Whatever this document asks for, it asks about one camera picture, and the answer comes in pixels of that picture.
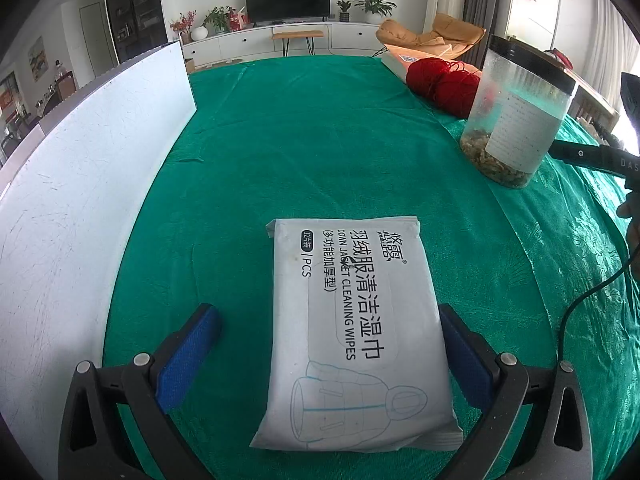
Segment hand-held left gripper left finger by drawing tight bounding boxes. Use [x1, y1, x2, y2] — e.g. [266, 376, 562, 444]
[59, 303, 222, 480]

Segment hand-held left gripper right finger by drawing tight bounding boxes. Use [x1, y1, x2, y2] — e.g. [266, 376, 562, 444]
[437, 303, 593, 480]

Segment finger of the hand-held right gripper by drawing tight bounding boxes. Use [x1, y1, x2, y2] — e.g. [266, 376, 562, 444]
[550, 139, 608, 170]

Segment white wet wipes packet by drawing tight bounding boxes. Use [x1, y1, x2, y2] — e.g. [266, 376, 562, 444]
[250, 216, 465, 453]

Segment person's right hand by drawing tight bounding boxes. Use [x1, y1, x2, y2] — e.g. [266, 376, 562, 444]
[616, 200, 640, 266]

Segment wooden crib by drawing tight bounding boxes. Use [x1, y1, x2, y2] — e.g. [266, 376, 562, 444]
[545, 47, 621, 131]

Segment clear jar with black lid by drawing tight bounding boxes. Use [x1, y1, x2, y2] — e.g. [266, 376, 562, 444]
[460, 34, 581, 190]

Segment green satin floral tablecloth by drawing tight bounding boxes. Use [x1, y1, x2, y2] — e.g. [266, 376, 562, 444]
[425, 100, 640, 480]

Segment beige curtain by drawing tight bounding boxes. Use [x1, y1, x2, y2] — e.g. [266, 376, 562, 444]
[575, 0, 640, 106]

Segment red yarn ball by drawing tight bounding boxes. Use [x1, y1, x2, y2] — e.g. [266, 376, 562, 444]
[405, 57, 483, 120]

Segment white board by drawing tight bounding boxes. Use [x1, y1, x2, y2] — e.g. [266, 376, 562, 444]
[0, 40, 198, 461]

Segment orange lounge chair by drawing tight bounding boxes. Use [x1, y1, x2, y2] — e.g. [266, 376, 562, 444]
[376, 12, 487, 61]

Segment green matte tablecloth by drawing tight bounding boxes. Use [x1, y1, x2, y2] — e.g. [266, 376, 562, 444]
[102, 55, 551, 480]

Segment large potted green plant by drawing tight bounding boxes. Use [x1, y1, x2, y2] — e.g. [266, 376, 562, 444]
[354, 0, 397, 25]

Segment wooden stool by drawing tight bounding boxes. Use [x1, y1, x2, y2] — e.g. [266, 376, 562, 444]
[271, 30, 326, 57]

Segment wooden dining chair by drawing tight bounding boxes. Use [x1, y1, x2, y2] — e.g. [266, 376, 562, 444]
[50, 70, 76, 103]

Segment white television cabinet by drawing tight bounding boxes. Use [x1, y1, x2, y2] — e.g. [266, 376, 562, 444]
[181, 20, 388, 68]

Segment black television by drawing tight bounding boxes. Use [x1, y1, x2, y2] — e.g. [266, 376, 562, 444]
[244, 0, 335, 25]

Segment white door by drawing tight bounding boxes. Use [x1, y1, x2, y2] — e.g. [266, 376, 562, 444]
[80, 2, 108, 81]

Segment red flowers in vase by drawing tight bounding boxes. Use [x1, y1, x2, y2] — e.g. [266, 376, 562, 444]
[170, 11, 197, 45]

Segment leafy plant with red ornaments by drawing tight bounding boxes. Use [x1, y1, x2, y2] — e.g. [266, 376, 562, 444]
[202, 6, 248, 36]

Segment dark display cabinet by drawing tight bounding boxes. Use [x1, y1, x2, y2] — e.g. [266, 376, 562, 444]
[103, 0, 168, 66]

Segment black cable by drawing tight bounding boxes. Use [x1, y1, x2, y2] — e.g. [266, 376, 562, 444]
[557, 255, 640, 361]

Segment framed wall picture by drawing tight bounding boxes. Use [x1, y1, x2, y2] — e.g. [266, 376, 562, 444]
[27, 42, 51, 81]

